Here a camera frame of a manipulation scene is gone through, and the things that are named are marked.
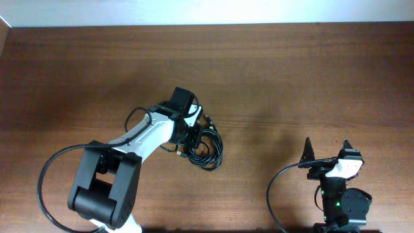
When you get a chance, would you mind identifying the black silver-plug USB cable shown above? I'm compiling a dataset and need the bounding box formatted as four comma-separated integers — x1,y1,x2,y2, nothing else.
160,128,221,166

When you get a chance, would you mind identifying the black gold-plug USB cable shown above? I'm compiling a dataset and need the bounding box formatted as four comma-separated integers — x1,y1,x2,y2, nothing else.
175,115,224,172

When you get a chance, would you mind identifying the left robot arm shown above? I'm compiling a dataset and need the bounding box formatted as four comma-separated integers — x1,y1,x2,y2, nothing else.
67,87,202,232

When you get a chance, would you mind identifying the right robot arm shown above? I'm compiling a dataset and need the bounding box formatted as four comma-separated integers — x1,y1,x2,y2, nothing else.
299,137,373,233

